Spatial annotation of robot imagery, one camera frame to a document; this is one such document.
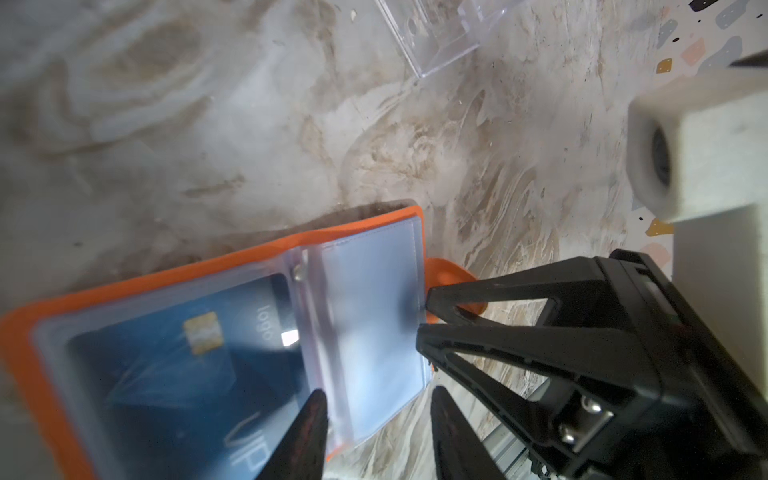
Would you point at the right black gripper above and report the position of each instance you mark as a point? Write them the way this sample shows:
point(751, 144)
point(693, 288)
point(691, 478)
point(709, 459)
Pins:
point(626, 383)

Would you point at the blue card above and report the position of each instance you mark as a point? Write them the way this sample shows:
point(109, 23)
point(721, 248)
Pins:
point(204, 389)

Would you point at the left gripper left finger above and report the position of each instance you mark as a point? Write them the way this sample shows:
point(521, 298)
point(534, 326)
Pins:
point(301, 454)

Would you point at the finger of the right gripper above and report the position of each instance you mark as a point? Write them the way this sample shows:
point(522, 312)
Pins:
point(516, 300)

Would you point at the clear acrylic card stand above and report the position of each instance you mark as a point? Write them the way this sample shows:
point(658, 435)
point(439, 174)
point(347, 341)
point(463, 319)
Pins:
point(434, 34)

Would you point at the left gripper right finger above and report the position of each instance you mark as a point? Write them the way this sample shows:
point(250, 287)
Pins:
point(459, 453)

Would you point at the orange card holder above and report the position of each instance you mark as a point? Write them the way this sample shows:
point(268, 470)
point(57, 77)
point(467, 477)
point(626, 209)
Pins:
point(358, 294)

